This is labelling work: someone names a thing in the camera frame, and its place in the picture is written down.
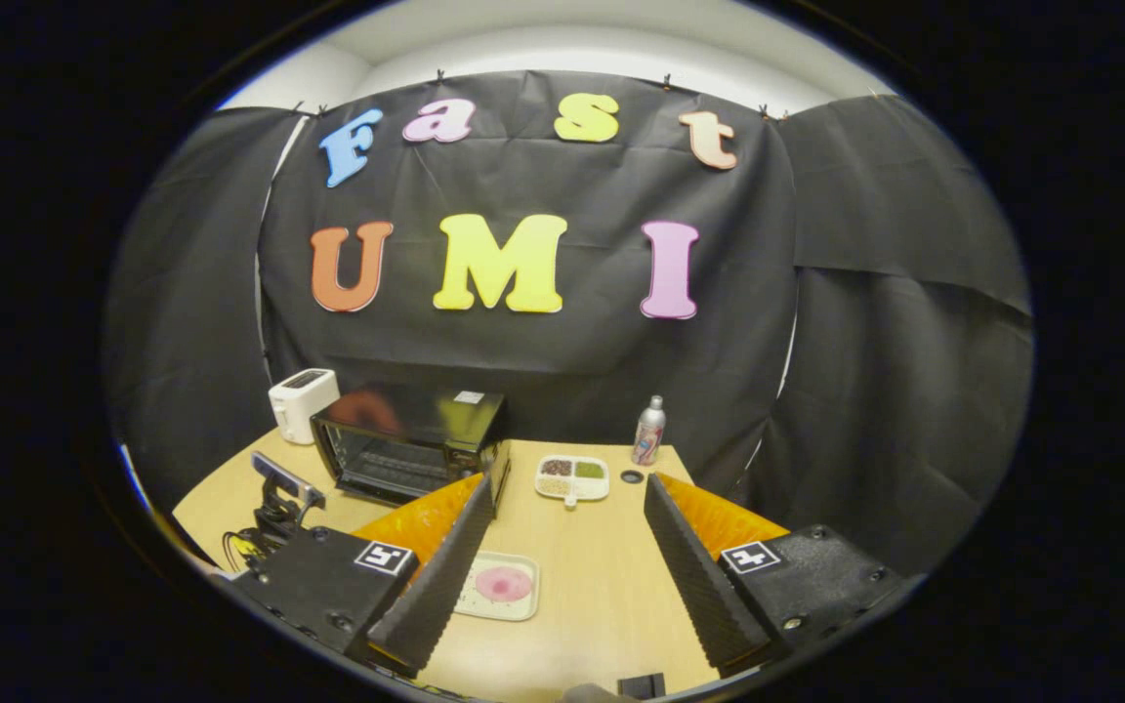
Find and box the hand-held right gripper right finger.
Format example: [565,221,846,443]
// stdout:
[643,472,905,680]

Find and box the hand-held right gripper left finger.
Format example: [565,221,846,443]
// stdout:
[230,472,495,680]

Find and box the cream square plate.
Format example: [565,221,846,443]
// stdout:
[453,552,541,623]

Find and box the pink meat slice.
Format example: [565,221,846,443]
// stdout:
[476,566,534,603]

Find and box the black electric oven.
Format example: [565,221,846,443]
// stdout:
[310,383,513,517]

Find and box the white toaster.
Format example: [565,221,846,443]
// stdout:
[268,368,341,446]

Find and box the silver bottle with printed label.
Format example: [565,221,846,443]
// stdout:
[631,394,667,467]

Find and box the white divided dish with grains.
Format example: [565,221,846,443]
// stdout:
[534,454,611,509]

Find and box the black and yellow cable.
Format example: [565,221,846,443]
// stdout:
[221,527,266,572]

